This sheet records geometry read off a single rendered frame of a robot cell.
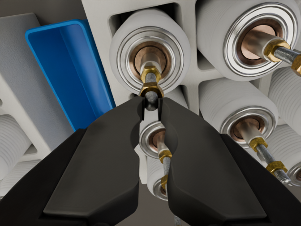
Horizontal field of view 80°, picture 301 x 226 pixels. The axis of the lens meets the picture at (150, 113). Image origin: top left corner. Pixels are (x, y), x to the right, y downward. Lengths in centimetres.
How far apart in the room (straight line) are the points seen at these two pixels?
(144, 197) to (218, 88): 65
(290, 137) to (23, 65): 50
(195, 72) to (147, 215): 79
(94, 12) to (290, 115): 31
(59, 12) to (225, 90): 38
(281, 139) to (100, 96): 43
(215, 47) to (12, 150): 37
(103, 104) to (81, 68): 11
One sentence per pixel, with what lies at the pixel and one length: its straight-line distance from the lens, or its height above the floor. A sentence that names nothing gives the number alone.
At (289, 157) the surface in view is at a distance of 39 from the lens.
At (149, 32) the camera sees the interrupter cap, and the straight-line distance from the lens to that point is 20.
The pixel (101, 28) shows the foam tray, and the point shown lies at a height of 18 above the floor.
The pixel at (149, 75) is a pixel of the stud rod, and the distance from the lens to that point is 16.
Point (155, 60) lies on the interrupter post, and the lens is 19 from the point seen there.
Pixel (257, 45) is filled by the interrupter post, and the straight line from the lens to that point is 22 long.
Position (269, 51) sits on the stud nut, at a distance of 20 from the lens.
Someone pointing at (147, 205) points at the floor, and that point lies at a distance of 91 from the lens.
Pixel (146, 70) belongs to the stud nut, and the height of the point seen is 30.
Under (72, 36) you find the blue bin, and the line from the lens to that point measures 49.
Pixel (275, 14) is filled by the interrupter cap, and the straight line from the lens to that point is 24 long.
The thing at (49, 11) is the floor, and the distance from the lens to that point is 50.
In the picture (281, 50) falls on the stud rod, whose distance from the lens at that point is 20.
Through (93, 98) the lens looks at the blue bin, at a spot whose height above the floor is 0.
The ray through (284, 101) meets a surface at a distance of 35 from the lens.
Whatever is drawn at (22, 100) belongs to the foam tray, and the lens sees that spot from 40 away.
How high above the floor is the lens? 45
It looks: 57 degrees down
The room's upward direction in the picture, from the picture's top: 179 degrees clockwise
